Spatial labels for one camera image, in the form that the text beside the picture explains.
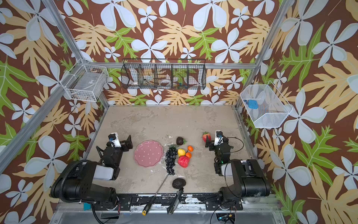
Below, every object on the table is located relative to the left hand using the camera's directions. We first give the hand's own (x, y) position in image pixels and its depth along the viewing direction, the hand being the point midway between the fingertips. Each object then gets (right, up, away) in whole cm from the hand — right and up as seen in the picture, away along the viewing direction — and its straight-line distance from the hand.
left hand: (123, 135), depth 88 cm
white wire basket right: (+90, +17, -10) cm, 92 cm away
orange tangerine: (+44, -10, +4) cm, 45 cm away
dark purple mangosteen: (+37, -5, +5) cm, 37 cm away
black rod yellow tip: (+22, -33, -15) cm, 42 cm away
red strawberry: (+54, -2, +10) cm, 55 cm away
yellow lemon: (+38, -11, +1) cm, 39 cm away
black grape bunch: (+31, -14, -2) cm, 34 cm away
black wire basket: (+26, +42, +8) cm, 50 cm away
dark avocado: (+36, -26, -12) cm, 46 cm away
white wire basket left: (-19, +32, -4) cm, 38 cm away
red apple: (+39, -15, -5) cm, 42 cm away
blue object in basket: (+82, +20, -2) cm, 84 cm away
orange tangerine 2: (+42, -13, 0) cm, 44 cm away
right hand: (+59, 0, +2) cm, 59 cm away
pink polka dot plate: (+16, -12, +3) cm, 21 cm away
